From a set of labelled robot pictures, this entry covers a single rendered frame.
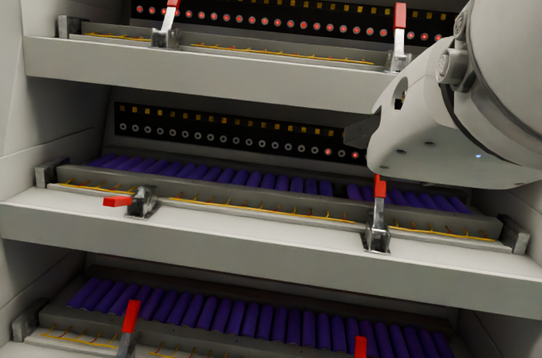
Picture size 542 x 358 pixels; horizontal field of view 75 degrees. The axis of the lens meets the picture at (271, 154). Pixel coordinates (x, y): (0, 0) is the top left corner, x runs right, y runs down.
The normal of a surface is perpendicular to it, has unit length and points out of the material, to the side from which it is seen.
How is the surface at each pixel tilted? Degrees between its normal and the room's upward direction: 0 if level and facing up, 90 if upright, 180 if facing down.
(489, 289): 108
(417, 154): 165
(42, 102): 90
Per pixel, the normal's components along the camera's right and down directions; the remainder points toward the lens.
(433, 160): -0.20, 0.95
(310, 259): -0.11, 0.27
